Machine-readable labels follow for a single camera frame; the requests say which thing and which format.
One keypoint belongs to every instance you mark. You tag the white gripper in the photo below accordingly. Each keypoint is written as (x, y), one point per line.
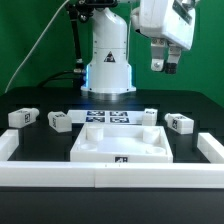
(170, 20)

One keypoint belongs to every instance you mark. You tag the white square tabletop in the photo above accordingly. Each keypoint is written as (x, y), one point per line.
(109, 143)

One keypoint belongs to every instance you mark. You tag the white marker tag sheet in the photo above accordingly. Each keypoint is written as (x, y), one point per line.
(105, 116)

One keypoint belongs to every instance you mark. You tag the white U-shaped fence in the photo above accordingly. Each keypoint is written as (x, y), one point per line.
(103, 175)

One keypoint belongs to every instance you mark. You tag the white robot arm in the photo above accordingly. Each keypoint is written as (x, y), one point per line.
(109, 75)

